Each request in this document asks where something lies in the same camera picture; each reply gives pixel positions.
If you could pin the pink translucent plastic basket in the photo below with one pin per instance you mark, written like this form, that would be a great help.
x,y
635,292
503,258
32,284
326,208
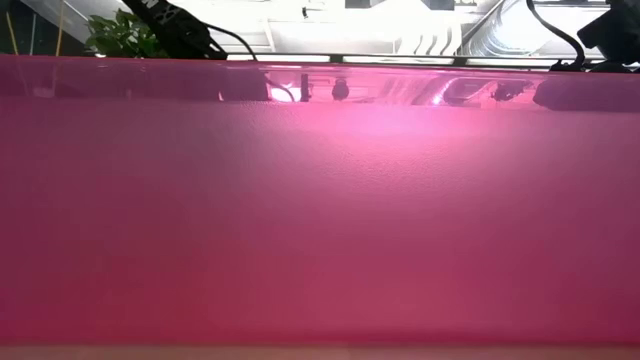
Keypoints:
x,y
320,225

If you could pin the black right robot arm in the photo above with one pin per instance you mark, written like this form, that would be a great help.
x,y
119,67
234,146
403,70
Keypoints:
x,y
612,35

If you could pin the silver ribbed duct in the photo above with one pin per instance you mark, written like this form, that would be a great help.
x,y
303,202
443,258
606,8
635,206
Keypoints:
x,y
495,35

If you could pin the thin yellow stick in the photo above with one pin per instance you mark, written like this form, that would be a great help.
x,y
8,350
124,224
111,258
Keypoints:
x,y
60,30
12,35

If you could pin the green leafy potted plant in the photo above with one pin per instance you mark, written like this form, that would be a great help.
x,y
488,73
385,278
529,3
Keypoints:
x,y
120,37

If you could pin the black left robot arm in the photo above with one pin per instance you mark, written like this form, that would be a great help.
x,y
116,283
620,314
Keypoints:
x,y
170,25

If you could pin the black horizontal window rail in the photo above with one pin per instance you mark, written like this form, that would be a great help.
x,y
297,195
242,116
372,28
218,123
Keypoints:
x,y
400,59

